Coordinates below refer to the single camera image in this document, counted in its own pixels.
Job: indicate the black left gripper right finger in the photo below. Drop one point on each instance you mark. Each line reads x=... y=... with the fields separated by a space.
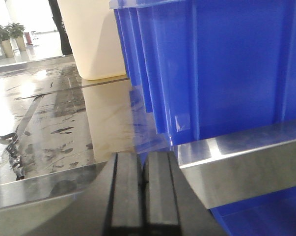
x=171 y=206

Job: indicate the blue target bin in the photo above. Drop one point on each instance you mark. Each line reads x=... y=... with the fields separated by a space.
x=210 y=67

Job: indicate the potted plant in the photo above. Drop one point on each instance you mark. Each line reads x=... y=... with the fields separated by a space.
x=5 y=41
x=16 y=31

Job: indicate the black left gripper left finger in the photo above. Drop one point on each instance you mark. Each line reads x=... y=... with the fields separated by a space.
x=110 y=206

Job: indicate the cream plastic bin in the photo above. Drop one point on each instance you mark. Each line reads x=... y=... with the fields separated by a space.
x=92 y=32

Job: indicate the stainless steel cart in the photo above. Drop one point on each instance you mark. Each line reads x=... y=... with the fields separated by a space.
x=57 y=132

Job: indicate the blue bin lower front left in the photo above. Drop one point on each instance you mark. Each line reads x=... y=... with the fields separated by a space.
x=272 y=214

